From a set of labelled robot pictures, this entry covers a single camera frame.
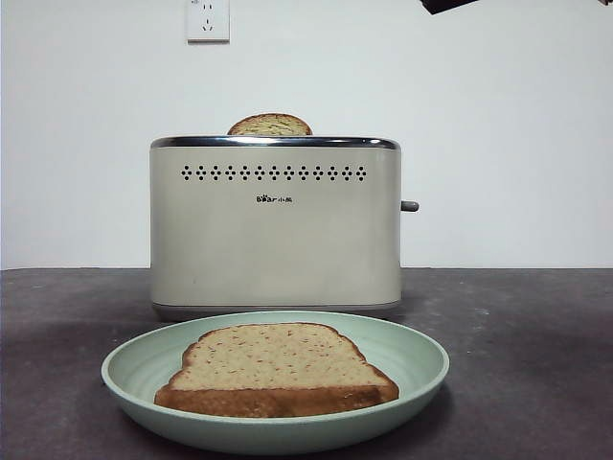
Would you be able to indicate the small bread slice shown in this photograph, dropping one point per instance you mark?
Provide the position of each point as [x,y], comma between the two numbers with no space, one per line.
[270,126]

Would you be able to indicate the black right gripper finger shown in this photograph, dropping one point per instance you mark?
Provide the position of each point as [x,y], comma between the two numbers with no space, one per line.
[443,5]

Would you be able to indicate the pale green round plate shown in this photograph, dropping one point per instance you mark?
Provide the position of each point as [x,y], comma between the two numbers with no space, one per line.
[143,397]

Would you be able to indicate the white wall socket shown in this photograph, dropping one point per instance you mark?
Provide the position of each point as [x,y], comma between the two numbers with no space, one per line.
[208,24]

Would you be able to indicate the grey toaster lever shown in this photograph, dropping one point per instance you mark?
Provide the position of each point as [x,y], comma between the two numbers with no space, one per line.
[411,206]

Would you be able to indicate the large sliced bread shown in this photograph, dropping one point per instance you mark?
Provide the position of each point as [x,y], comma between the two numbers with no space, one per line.
[278,364]

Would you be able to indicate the cream two-slot toaster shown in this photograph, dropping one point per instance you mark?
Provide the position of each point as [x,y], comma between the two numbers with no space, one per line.
[273,249]

